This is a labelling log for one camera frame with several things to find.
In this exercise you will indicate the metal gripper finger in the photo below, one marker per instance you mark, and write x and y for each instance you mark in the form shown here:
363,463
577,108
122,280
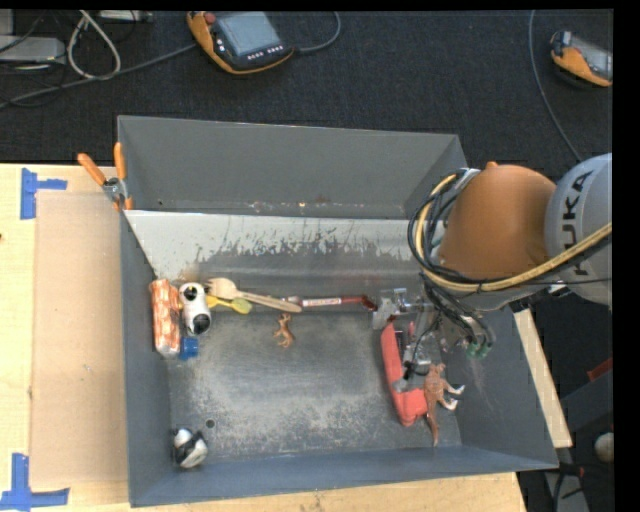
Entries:
418,357
387,307

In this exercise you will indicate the red plastic toy tool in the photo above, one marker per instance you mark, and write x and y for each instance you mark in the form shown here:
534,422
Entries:
395,365

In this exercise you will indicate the brown dinosaur toy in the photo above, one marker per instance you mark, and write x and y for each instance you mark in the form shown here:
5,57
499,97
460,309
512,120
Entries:
434,392

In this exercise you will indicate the small brown deer toy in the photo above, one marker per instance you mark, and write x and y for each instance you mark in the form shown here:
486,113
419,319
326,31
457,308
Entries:
284,332

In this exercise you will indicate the grey metal bin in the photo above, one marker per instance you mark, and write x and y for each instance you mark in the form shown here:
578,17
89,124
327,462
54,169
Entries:
300,390

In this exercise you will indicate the yellow plastic spoon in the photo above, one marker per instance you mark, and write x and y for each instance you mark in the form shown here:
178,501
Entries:
242,305

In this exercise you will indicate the wooden fork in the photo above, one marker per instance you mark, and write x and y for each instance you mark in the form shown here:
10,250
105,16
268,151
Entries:
227,290

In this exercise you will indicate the white and black toy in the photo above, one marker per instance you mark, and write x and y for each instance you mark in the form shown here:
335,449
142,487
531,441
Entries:
195,307

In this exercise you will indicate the small blue block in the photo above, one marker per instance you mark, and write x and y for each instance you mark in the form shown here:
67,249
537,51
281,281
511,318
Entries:
188,348

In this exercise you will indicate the orange patterned packet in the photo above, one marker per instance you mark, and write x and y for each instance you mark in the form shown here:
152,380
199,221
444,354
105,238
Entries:
166,317

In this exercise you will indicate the black and white ball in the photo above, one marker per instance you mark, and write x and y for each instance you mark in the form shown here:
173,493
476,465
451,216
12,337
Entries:
190,448

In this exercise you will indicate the pale flat board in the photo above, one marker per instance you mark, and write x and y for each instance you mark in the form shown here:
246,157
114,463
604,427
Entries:
75,340

